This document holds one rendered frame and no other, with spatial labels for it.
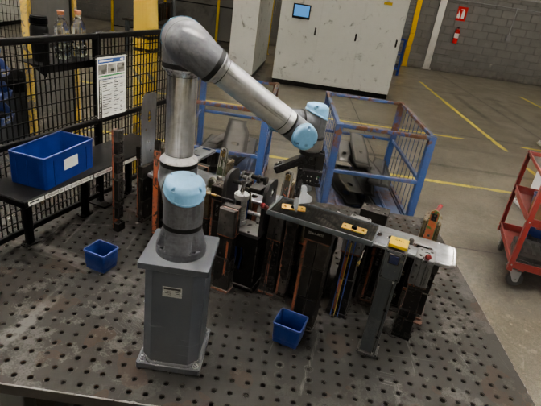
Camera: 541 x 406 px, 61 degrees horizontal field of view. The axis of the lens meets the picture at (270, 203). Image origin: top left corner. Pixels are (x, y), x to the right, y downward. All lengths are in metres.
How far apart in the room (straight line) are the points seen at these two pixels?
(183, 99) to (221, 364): 0.87
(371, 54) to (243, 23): 2.59
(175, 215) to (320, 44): 8.53
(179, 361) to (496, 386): 1.10
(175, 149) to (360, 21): 8.48
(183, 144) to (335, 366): 0.91
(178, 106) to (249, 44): 8.36
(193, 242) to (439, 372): 1.00
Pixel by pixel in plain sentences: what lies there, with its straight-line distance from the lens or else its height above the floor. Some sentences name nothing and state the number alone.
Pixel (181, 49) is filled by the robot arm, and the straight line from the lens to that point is 1.21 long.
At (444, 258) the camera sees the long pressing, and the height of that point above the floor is 1.00.
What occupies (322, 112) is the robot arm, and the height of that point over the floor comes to 1.52.
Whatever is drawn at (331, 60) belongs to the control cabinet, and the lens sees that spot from 9.74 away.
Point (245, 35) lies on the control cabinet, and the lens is 9.68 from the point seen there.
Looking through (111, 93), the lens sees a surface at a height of 1.27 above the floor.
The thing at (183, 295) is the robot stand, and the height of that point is 1.00.
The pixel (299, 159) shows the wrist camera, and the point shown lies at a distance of 1.54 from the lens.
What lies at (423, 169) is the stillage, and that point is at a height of 0.67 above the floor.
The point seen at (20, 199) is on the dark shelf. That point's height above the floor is 1.03.
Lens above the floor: 1.86
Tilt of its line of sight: 25 degrees down
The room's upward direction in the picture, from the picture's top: 9 degrees clockwise
